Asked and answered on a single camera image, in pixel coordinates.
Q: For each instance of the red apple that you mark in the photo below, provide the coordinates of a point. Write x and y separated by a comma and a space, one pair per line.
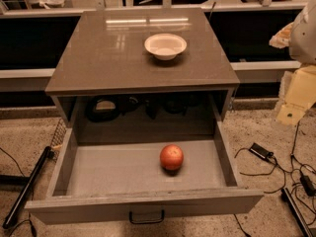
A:
171, 157

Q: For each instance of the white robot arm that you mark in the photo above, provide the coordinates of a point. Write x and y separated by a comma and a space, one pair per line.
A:
302, 46

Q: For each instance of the black power adapter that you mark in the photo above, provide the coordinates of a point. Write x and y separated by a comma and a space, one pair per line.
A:
307, 185
260, 151

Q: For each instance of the white paper bowl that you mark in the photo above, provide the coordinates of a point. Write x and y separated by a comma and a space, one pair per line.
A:
165, 46

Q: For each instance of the black drawer handle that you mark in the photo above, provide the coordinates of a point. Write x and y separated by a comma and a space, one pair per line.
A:
143, 219

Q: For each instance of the black bar floor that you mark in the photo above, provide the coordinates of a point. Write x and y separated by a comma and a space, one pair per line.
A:
27, 184
305, 229

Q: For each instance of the open grey top drawer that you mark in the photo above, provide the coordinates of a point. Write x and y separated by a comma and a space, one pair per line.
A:
105, 170

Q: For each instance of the black bar left floor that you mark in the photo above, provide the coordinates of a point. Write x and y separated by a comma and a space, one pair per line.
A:
27, 184

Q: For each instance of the black bar right floor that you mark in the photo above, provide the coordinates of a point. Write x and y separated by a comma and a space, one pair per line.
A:
305, 229

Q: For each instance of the grey cabinet counter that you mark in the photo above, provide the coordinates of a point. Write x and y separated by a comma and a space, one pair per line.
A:
106, 56

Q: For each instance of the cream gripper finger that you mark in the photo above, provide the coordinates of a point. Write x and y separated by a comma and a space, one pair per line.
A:
282, 38
297, 94

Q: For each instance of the wire mesh basket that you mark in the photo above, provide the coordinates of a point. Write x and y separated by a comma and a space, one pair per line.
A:
57, 140

